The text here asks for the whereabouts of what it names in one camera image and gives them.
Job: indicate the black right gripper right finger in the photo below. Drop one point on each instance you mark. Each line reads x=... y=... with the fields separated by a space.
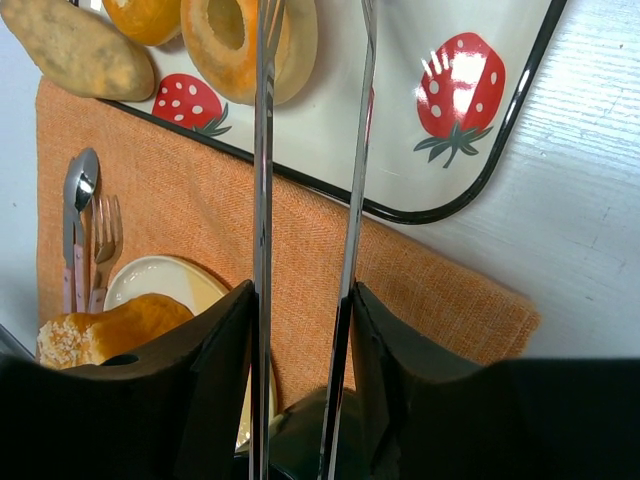
x=431 y=414

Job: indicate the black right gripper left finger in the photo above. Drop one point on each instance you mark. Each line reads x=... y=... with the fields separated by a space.
x=169 y=409

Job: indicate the large sugared round bread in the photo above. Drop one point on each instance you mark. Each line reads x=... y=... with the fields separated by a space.
x=76 y=339

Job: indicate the light glazed donut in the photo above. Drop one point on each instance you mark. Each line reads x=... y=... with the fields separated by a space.
x=221 y=40

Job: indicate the metal serving tongs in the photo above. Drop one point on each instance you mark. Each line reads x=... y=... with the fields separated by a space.
x=269 y=25

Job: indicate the oval brown bread roll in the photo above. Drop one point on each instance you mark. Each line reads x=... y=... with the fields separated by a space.
x=79 y=52

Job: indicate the dark green mug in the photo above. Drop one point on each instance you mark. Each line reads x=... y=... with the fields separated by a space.
x=295 y=439

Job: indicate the white beige ceramic plate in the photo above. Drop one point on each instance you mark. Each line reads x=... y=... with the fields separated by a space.
x=171 y=276

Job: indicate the orange cloth placemat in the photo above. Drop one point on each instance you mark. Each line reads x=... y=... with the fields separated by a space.
x=182 y=198

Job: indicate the strawberry pattern tray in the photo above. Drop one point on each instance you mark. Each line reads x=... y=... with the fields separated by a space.
x=450 y=80

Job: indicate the orange glazed donut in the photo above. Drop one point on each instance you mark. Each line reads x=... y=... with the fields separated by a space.
x=148 y=22

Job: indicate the pink handled fork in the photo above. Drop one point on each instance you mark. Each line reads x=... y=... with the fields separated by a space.
x=108 y=246

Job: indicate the pink handled spoon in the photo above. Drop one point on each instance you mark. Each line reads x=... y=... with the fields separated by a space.
x=79 y=188

